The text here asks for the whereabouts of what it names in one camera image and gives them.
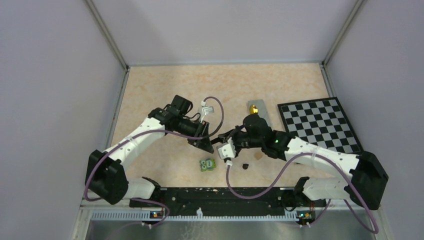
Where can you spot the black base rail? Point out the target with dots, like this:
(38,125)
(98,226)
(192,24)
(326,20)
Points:
(221,202)

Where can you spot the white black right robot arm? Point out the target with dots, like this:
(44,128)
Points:
(360,178)

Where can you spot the green owl toy block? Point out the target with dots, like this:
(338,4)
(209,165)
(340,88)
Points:
(208,164)

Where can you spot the red yellow ball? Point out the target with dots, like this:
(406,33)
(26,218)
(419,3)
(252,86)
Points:
(253,109)

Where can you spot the grey-green cloth napkin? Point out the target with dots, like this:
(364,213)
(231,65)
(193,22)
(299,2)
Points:
(262,110)

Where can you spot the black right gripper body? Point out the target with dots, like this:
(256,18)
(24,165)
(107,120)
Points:
(243,139)

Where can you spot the black white checkerboard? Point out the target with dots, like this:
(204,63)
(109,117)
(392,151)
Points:
(321,122)

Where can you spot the small tan wooden block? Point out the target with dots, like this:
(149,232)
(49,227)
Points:
(258,155)

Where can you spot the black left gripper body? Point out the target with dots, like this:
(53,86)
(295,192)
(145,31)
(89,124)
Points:
(187,127)

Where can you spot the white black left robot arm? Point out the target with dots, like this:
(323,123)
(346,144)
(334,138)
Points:
(106,178)

